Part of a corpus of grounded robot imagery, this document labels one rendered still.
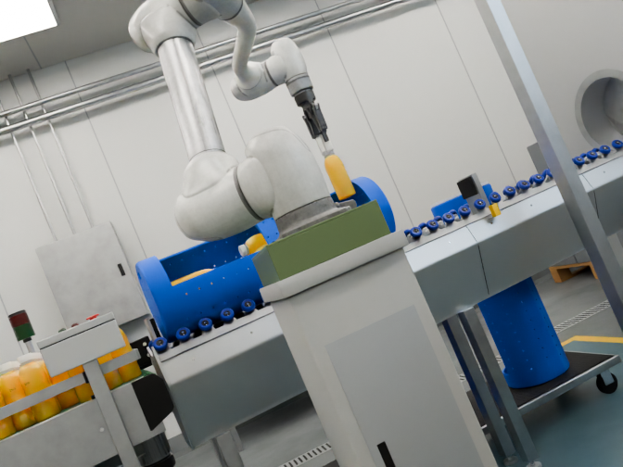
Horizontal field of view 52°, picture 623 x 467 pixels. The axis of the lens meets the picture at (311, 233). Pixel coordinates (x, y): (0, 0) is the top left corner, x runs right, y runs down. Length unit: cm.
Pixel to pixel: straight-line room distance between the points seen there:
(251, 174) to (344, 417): 61
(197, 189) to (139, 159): 400
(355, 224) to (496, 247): 109
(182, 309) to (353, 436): 79
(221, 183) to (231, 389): 74
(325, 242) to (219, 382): 76
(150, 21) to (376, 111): 428
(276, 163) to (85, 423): 90
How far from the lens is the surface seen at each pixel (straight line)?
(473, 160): 625
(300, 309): 141
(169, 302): 200
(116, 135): 567
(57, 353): 179
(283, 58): 235
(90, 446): 191
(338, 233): 144
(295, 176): 151
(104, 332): 179
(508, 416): 249
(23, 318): 248
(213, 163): 163
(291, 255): 141
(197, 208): 160
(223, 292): 204
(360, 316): 144
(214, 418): 208
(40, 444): 192
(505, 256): 250
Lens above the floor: 101
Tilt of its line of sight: 2 degrees up
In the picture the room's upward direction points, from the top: 23 degrees counter-clockwise
